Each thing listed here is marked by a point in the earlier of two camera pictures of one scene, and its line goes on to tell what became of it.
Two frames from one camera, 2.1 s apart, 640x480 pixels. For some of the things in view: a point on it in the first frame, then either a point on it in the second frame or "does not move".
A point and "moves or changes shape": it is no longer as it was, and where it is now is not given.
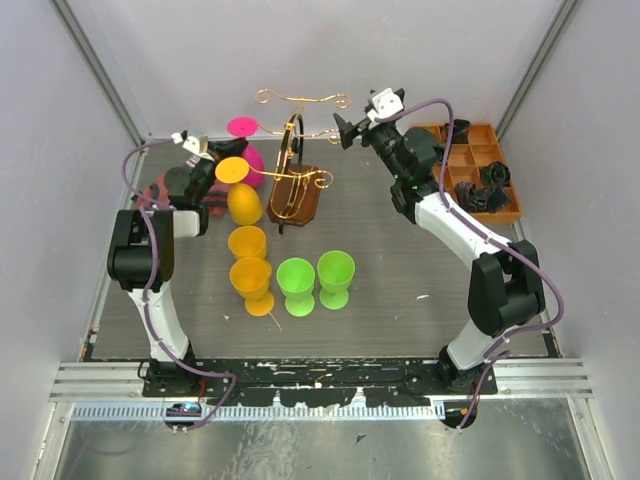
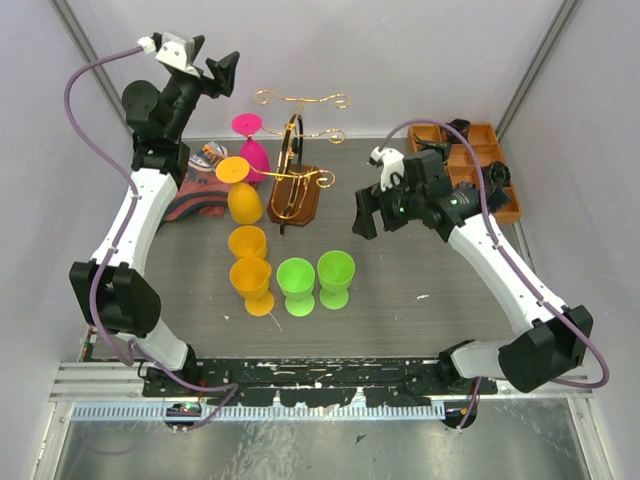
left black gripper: x=228 y=148 to x=224 y=71
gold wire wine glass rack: x=295 y=198 does not move
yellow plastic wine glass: x=243 y=198 does not move
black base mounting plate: x=327 y=381 does not move
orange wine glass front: x=250 y=276 does not move
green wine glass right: x=336 y=270 does not move
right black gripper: x=347 y=131 to x=370 y=199
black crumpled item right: x=497 y=174 does not move
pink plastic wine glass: x=243 y=126 moves or changes shape
